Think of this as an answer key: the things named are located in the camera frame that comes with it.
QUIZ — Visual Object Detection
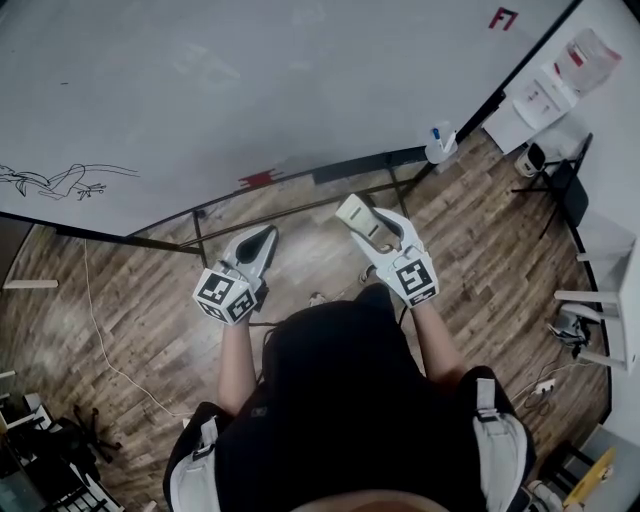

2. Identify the clear plastic marker cup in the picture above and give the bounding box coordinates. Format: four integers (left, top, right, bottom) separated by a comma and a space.
424, 120, 459, 165

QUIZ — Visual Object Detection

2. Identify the person's grey shoulder strap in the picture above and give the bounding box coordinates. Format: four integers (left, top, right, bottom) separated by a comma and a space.
172, 417, 221, 512
472, 377, 529, 512

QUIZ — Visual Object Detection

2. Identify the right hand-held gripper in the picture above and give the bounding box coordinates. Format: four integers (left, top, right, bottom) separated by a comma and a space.
349, 208, 442, 311

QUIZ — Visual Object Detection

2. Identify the person's black clothing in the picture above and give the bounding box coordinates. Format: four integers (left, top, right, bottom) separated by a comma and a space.
163, 284, 537, 512

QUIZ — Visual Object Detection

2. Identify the black marker tray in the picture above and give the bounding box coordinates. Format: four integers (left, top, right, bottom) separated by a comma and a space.
312, 148, 431, 185

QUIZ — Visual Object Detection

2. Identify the small white round appliance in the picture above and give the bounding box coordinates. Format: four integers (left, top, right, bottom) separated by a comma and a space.
514, 142, 547, 177

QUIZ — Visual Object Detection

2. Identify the black folding chair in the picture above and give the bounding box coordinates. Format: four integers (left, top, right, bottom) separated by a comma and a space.
510, 132, 595, 240

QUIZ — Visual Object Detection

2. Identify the beige whiteboard eraser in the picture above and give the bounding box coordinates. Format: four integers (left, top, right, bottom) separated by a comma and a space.
334, 193, 384, 241

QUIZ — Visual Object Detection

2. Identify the white table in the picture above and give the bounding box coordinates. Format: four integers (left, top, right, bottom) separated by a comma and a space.
553, 239, 640, 374

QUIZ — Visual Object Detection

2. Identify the white and black device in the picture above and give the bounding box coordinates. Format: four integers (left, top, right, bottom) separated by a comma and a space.
547, 304, 601, 359

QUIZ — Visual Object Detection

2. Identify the dark desk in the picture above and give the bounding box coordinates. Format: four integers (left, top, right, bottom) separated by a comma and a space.
0, 214, 34, 286

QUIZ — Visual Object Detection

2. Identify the white water dispenser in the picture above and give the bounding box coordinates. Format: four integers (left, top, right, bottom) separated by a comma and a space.
482, 59, 581, 155

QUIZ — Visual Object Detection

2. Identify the person's right grey shoulder strap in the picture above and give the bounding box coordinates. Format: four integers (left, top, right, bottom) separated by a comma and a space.
472, 377, 529, 512

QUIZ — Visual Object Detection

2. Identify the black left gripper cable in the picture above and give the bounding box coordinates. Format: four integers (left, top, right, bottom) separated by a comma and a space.
247, 309, 281, 386

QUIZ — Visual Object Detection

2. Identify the red striped label strip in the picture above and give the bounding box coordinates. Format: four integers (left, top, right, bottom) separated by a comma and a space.
237, 169, 284, 189

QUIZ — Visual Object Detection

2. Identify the yellow ruler tool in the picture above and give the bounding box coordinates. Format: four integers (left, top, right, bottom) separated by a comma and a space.
563, 446, 617, 511

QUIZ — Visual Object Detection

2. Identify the black grid frame partition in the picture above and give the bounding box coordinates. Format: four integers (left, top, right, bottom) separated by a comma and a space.
0, 369, 126, 512

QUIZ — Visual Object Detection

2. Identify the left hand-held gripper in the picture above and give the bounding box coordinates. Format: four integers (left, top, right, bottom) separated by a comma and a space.
192, 225, 280, 327

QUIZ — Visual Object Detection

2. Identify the dispenser water bottle red label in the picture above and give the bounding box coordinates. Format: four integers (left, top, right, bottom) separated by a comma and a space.
554, 27, 624, 96

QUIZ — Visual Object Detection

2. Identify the person's left grey shoulder strap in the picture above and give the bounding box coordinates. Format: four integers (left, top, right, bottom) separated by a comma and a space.
172, 417, 221, 512

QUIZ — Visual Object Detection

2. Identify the white whiteboard with sketch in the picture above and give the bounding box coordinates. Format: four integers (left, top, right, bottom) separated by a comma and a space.
0, 0, 584, 239

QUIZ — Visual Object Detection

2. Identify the long white cable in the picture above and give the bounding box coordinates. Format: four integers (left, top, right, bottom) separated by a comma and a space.
82, 238, 186, 419

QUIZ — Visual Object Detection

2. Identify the black office chair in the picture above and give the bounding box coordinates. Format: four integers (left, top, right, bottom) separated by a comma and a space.
29, 403, 122, 466

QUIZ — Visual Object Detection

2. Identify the person's right forearm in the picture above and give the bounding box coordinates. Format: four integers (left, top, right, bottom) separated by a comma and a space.
412, 299, 469, 384

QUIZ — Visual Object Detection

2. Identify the person's left forearm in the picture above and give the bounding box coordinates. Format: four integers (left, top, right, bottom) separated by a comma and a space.
217, 314, 259, 416

